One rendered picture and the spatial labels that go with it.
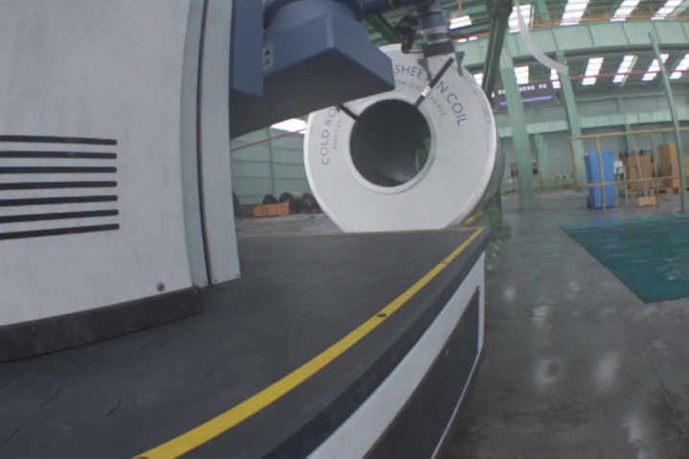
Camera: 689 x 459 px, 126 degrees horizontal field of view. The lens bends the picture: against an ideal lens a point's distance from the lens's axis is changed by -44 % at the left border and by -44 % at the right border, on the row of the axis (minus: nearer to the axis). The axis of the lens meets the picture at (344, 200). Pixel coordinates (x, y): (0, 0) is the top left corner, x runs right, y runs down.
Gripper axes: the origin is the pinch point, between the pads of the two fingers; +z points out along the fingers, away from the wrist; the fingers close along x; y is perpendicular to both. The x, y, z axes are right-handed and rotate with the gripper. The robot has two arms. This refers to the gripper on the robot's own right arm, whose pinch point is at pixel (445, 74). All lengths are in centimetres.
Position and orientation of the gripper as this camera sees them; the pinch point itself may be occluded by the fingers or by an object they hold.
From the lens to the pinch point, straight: 134.6
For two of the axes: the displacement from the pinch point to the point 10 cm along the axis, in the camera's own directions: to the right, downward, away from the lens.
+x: 8.5, -0.4, -5.3
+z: 2.7, 8.9, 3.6
